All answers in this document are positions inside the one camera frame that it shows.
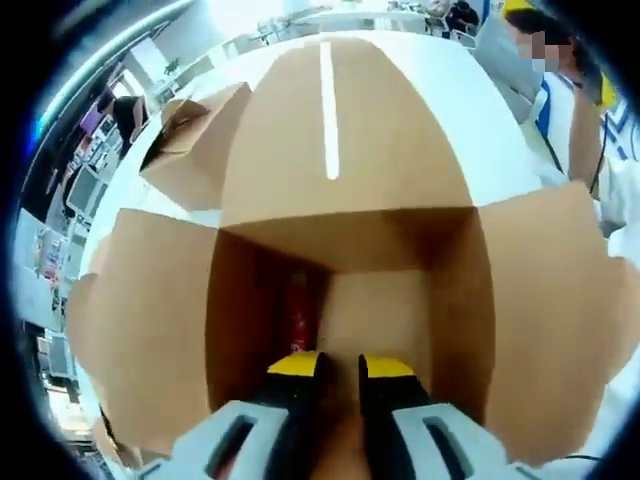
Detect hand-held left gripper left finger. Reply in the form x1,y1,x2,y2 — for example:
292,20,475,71
137,351,329,480

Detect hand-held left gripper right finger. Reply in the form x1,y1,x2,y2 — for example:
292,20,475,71
357,352,544,480

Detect red cylindrical item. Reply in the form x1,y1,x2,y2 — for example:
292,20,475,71
282,269,314,354

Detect brown paper box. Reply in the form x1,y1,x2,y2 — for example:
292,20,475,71
67,32,639,469
138,81,254,214

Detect person's white clothing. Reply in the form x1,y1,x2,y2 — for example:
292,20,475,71
519,72,640,239

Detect person's head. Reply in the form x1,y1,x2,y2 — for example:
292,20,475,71
504,7,584,76

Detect black cable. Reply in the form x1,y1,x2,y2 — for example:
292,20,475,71
594,117,611,194

